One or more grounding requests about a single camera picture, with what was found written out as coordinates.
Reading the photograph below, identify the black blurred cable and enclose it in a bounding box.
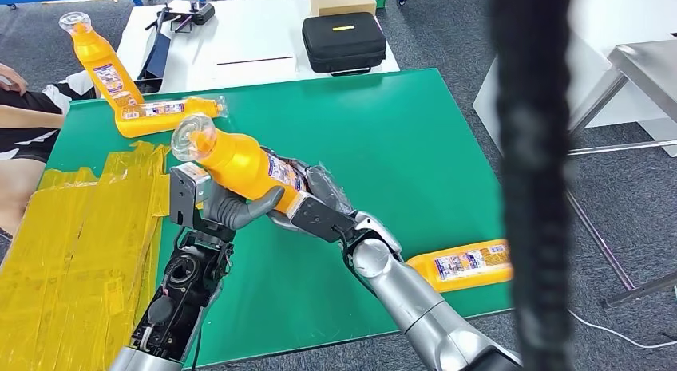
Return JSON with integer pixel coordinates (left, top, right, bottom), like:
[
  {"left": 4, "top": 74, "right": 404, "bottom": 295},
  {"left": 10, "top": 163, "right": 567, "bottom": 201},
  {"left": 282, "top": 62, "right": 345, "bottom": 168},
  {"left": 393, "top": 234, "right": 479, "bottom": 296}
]
[{"left": 486, "top": 0, "right": 579, "bottom": 371}]

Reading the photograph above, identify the cardboard box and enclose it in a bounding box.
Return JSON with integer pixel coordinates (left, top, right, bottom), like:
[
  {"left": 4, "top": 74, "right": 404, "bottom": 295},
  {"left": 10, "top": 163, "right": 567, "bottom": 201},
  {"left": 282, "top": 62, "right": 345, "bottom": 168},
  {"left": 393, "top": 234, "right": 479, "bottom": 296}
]
[{"left": 309, "top": 0, "right": 378, "bottom": 17}]

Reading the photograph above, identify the navy blue bar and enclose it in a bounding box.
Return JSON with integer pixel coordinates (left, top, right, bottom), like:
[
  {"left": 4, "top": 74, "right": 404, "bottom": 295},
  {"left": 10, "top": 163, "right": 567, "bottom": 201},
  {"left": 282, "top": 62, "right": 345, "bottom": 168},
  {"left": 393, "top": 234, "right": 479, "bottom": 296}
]
[{"left": 137, "top": 31, "right": 173, "bottom": 81}]

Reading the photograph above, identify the white floor cable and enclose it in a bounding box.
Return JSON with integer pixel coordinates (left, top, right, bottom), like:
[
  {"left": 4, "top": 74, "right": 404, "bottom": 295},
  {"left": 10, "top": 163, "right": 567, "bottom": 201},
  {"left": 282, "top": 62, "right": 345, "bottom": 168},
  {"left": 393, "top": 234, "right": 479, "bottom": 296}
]
[{"left": 568, "top": 307, "right": 677, "bottom": 351}]

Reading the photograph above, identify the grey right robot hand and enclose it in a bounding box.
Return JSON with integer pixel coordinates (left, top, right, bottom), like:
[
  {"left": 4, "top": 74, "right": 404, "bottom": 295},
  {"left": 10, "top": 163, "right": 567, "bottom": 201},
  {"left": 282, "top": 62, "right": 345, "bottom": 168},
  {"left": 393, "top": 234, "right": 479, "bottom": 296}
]
[{"left": 261, "top": 146, "right": 355, "bottom": 236}]

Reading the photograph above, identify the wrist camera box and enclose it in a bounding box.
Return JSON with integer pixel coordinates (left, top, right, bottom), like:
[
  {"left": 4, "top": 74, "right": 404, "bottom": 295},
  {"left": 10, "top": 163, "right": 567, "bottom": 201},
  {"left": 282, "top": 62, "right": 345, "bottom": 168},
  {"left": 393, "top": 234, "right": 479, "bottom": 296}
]
[
  {"left": 168, "top": 162, "right": 237, "bottom": 244},
  {"left": 287, "top": 191, "right": 366, "bottom": 244}
]

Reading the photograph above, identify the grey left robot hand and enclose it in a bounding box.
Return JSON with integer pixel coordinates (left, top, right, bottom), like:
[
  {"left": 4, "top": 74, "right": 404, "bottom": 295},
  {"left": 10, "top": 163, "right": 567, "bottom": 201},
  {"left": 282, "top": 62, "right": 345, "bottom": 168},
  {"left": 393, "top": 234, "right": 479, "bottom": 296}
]
[{"left": 203, "top": 182, "right": 286, "bottom": 232}]

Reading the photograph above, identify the yellow tape patch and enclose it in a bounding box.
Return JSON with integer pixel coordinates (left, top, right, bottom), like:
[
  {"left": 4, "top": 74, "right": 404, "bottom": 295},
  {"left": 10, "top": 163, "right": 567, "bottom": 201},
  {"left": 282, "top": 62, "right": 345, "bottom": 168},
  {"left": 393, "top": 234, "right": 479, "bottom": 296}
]
[{"left": 0, "top": 142, "right": 176, "bottom": 371}]

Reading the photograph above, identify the green table mat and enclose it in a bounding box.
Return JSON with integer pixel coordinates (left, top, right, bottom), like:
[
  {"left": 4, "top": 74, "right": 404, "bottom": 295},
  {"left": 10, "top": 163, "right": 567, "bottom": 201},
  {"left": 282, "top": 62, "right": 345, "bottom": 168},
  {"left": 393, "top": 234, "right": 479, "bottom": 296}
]
[{"left": 45, "top": 68, "right": 513, "bottom": 369}]

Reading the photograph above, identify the orange bottle clear cap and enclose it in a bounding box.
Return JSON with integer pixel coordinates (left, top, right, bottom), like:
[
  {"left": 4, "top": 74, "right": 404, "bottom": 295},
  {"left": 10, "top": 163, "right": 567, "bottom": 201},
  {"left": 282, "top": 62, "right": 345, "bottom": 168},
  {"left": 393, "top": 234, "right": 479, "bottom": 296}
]
[
  {"left": 170, "top": 113, "right": 319, "bottom": 216},
  {"left": 406, "top": 239, "right": 514, "bottom": 294},
  {"left": 114, "top": 95, "right": 229, "bottom": 139},
  {"left": 57, "top": 11, "right": 145, "bottom": 112}
]

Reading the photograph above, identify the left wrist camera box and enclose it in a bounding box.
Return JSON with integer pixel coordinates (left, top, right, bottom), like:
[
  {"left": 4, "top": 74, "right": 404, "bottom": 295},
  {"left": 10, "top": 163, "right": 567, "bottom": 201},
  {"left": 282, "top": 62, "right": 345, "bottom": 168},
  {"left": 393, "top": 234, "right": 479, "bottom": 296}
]
[{"left": 168, "top": 162, "right": 237, "bottom": 244}]

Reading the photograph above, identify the white table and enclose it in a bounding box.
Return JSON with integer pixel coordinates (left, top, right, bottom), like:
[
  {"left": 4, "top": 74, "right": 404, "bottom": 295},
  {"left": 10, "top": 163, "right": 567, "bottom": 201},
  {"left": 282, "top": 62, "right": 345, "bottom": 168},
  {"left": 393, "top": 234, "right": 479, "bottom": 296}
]
[{"left": 113, "top": 0, "right": 402, "bottom": 97}]

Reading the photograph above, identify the person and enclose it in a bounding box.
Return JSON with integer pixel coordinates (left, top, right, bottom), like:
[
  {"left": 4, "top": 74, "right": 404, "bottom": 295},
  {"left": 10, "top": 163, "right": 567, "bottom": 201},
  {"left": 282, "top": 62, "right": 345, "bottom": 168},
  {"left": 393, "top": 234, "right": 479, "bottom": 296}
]
[{"left": 0, "top": 61, "right": 99, "bottom": 240}]

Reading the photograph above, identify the black carrying case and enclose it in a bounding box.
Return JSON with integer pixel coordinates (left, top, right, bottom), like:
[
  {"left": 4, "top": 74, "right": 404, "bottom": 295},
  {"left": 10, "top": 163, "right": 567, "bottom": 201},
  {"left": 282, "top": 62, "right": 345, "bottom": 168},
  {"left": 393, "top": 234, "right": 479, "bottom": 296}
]
[{"left": 302, "top": 11, "right": 388, "bottom": 77}]

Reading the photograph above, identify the person's hand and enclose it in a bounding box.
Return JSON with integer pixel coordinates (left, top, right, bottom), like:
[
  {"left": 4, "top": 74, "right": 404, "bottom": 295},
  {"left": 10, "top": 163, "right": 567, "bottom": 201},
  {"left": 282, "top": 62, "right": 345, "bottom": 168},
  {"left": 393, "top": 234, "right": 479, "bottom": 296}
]
[{"left": 0, "top": 62, "right": 29, "bottom": 97}]

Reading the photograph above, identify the steel table frame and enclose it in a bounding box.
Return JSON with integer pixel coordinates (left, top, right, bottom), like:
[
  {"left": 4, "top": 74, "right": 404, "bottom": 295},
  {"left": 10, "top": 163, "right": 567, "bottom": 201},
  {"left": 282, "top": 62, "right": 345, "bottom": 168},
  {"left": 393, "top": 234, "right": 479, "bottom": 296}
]
[{"left": 565, "top": 39, "right": 677, "bottom": 309}]

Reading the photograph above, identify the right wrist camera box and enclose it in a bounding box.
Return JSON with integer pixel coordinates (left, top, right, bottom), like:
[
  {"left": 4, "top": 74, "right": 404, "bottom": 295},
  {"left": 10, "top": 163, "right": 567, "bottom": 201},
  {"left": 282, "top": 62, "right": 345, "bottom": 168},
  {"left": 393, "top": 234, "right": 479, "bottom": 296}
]
[{"left": 287, "top": 191, "right": 366, "bottom": 244}]

